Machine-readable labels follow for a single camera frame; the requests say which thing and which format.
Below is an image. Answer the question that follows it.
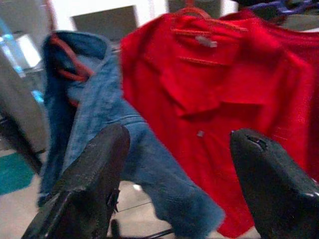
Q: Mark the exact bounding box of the red plastic hanger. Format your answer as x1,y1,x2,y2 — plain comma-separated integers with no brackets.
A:
48,34,94,108
171,0,250,35

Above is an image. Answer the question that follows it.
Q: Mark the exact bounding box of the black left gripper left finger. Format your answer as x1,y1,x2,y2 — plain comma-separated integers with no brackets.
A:
21,123,131,239

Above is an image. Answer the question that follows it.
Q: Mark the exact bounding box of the purple plastic hanger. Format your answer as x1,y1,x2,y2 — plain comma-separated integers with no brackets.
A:
245,0,319,19

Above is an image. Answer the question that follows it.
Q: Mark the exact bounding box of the grey panel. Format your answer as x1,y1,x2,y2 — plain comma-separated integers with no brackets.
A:
71,6,139,42

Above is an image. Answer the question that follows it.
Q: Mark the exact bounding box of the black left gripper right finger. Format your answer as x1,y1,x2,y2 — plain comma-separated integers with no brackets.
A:
229,128,319,239

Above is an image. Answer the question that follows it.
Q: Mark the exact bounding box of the blue denim shirt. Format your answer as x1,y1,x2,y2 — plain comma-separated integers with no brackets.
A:
37,30,226,239

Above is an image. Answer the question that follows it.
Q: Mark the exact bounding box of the red polo shirt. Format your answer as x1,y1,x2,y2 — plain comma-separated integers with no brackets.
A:
120,9,319,239

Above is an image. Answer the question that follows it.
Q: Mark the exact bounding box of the teal floor mat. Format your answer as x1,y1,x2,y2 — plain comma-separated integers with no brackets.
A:
0,151,34,196

